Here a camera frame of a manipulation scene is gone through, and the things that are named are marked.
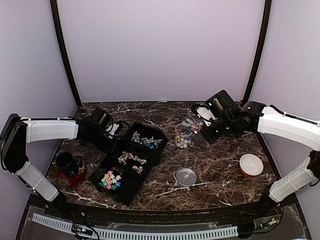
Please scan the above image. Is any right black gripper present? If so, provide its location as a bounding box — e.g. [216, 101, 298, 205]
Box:
[200, 116, 237, 144]

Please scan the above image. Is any silver metal scoop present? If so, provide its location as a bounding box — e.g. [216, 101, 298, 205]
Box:
[181, 117, 203, 134]

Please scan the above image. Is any black bin with lollipops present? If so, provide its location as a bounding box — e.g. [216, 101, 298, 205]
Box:
[124, 122, 169, 157]

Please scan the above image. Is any clear plastic jar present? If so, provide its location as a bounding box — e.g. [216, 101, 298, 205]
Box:
[174, 124, 194, 149]

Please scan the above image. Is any black bin with small candies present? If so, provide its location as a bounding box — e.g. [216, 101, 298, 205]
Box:
[106, 141, 157, 180]

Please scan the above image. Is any black bin with flower candies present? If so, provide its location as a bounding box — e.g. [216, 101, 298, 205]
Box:
[88, 162, 143, 207]

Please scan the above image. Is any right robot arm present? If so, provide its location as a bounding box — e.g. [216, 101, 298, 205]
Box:
[195, 99, 320, 217]

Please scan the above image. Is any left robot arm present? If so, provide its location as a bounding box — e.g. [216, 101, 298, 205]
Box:
[0, 113, 121, 218]

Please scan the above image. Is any pile of small candies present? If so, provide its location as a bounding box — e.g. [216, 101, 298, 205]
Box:
[118, 151, 147, 175]

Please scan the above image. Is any pile of flower candies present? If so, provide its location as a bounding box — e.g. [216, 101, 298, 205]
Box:
[98, 170, 122, 191]

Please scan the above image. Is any dark blue mug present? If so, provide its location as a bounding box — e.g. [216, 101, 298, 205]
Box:
[55, 152, 83, 177]

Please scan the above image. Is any orange and white bowl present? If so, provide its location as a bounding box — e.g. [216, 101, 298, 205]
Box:
[239, 153, 264, 177]

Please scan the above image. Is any pile of lollipops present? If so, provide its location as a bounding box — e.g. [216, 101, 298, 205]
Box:
[131, 131, 163, 149]

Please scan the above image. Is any red floral saucer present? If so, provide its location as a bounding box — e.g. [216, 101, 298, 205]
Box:
[56, 163, 86, 188]

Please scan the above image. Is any silver jar lid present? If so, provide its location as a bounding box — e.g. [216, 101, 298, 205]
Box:
[175, 168, 197, 187]

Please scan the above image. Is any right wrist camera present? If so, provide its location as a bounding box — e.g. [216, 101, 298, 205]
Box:
[191, 89, 238, 127]

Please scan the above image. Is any black front rail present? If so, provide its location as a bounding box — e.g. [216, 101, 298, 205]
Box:
[29, 197, 296, 227]

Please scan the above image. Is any white slotted cable duct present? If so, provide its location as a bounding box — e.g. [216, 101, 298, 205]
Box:
[31, 213, 239, 240]

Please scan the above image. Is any right black frame post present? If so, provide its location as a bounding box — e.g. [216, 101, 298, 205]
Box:
[242, 0, 272, 104]

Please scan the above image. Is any black frame post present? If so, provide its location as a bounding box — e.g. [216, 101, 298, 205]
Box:
[242, 0, 272, 104]
[49, 0, 82, 108]

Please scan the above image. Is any left black frame post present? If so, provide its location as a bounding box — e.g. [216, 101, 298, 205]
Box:
[49, 0, 82, 108]

